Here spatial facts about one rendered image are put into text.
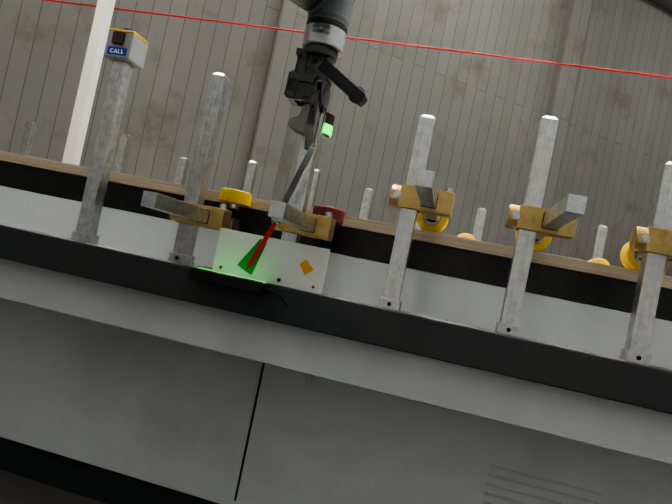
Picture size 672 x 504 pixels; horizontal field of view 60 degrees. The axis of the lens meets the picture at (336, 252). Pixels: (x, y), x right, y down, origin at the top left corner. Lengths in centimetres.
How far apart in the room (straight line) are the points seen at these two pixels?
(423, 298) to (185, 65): 453
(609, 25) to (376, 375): 761
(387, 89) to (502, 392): 531
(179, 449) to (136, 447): 12
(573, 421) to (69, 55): 503
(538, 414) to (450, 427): 28
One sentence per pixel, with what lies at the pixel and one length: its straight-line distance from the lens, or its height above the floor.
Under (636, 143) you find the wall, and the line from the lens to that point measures 871.
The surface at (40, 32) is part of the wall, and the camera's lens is 568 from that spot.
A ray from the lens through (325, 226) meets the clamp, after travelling 128.
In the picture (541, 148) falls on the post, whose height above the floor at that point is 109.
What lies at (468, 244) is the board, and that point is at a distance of 146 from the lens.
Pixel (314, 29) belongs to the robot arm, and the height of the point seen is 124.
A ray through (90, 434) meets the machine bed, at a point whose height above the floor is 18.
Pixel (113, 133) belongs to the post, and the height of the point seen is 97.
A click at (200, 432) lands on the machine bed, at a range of 165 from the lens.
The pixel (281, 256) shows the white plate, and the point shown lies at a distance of 130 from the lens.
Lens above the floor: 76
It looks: 2 degrees up
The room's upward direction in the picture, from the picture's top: 12 degrees clockwise
